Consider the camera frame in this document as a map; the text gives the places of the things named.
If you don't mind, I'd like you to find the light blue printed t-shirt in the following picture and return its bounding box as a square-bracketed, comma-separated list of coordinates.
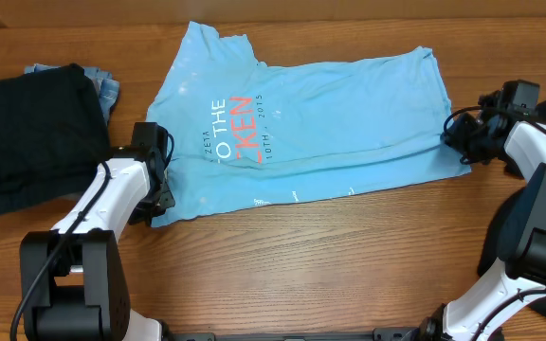
[147, 22, 470, 227]

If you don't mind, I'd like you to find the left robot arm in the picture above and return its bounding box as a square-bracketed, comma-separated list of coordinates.
[9, 122, 175, 341]

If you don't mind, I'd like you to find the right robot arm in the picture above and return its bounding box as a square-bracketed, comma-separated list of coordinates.
[373, 80, 546, 341]

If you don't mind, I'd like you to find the folded blue denim garment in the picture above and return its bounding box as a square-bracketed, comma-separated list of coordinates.
[24, 63, 121, 125]

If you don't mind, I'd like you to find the folded black garment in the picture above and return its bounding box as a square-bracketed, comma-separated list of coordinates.
[0, 63, 111, 215]

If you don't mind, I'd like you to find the right black cable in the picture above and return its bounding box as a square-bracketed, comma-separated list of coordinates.
[443, 106, 546, 167]

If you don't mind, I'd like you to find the black cable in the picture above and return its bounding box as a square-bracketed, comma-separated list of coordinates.
[9, 160, 113, 341]
[443, 106, 546, 167]

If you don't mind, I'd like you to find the left black cable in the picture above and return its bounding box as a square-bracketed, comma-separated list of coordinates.
[9, 160, 113, 341]

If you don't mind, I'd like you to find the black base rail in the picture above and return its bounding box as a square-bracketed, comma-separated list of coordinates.
[161, 327, 430, 341]

